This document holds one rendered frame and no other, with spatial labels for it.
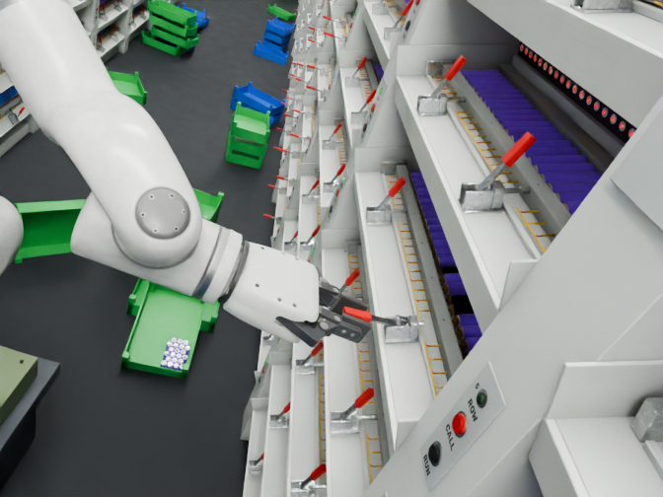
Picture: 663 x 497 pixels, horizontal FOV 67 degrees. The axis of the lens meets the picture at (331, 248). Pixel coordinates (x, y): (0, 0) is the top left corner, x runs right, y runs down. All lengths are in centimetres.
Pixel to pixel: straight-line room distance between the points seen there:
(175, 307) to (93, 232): 131
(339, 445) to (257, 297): 31
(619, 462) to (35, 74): 57
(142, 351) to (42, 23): 129
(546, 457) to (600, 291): 11
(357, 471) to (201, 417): 97
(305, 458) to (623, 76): 79
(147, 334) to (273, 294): 126
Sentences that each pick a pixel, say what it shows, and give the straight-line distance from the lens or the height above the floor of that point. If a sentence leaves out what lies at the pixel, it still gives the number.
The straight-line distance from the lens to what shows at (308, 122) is 224.
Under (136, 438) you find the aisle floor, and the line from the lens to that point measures 160.
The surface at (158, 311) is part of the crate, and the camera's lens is 181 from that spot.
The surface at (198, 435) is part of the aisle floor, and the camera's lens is 162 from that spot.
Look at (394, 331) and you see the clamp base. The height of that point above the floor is 97.
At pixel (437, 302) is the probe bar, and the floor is 100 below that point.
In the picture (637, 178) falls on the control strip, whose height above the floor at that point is 129.
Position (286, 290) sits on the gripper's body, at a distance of 55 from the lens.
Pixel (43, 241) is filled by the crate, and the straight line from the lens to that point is 211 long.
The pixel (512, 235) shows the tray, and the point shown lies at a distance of 51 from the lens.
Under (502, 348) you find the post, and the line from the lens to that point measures 40.
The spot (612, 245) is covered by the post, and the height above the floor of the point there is 125.
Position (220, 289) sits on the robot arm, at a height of 100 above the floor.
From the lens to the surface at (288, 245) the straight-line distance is 172.
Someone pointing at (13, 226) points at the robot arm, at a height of 74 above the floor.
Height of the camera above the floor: 136
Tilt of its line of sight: 33 degrees down
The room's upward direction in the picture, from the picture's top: 24 degrees clockwise
